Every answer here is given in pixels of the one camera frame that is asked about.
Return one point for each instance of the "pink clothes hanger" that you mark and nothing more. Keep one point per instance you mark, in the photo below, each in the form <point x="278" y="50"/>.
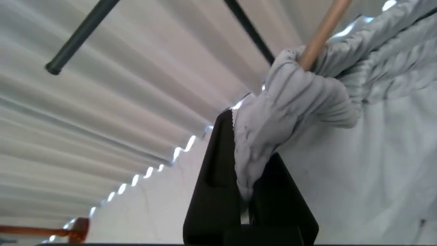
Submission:
<point x="322" y="32"/>

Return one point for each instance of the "red-brown stand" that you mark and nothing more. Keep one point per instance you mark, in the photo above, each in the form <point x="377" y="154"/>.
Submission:
<point x="76" y="230"/>

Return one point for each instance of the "black clothes rack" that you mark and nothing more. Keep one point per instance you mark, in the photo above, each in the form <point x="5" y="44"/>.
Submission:
<point x="80" y="34"/>

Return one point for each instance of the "pale grey shorts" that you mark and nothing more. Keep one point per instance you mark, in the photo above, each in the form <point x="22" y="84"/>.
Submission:
<point x="290" y="102"/>

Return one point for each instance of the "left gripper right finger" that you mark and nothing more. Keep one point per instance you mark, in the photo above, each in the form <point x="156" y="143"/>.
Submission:
<point x="283" y="205"/>

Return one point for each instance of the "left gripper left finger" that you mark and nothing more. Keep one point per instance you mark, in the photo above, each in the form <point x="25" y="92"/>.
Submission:
<point x="213" y="191"/>

